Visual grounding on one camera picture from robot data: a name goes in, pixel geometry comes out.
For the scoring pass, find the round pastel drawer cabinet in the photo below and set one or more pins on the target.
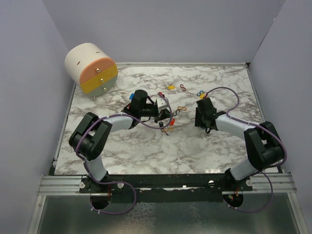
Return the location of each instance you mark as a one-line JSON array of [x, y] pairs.
[[91, 69]]

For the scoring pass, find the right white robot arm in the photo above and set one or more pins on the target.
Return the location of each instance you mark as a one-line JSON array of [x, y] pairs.
[[263, 145]]

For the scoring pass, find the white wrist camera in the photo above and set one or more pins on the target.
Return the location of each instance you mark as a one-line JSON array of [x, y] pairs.
[[212, 99], [162, 103]]

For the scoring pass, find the orange S carabiner centre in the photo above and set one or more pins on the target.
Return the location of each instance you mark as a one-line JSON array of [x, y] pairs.
[[183, 108]]

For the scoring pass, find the black S carabiner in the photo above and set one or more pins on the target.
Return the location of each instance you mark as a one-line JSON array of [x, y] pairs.
[[176, 112]]

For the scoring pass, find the orange S carabiner lower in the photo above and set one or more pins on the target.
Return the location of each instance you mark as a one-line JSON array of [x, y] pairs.
[[167, 129]]

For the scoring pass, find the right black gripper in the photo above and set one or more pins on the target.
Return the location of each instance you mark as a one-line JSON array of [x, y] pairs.
[[199, 122]]

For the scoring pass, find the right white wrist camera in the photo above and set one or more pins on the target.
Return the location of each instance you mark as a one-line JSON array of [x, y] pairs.
[[212, 99]]

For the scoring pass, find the orange s carabiner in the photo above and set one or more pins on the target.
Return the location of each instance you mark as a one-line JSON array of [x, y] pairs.
[[167, 129], [183, 108]]

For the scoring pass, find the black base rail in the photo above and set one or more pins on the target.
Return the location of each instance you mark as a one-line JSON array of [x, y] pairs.
[[163, 188]]

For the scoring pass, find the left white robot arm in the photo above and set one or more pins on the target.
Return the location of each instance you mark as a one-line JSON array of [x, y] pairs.
[[89, 137]]

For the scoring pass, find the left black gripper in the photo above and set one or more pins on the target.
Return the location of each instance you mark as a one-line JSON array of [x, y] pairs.
[[162, 114]]

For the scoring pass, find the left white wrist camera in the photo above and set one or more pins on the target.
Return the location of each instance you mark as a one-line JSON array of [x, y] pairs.
[[162, 103]]

